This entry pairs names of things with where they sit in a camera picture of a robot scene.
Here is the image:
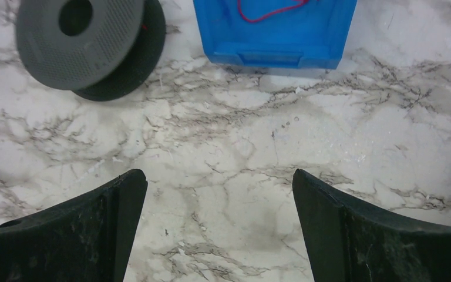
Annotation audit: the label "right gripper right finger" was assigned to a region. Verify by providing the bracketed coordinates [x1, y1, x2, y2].
[292, 169, 451, 281]

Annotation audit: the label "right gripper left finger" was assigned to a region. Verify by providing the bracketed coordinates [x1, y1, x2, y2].
[0, 169, 148, 281]

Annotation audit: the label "black round spool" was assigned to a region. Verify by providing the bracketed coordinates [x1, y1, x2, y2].
[15, 0, 166, 101]

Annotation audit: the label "blue plastic bin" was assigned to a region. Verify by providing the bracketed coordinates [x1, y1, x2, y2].
[193, 0, 357, 69]

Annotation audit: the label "red wires in bin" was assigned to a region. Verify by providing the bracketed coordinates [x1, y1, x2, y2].
[237, 0, 312, 24]

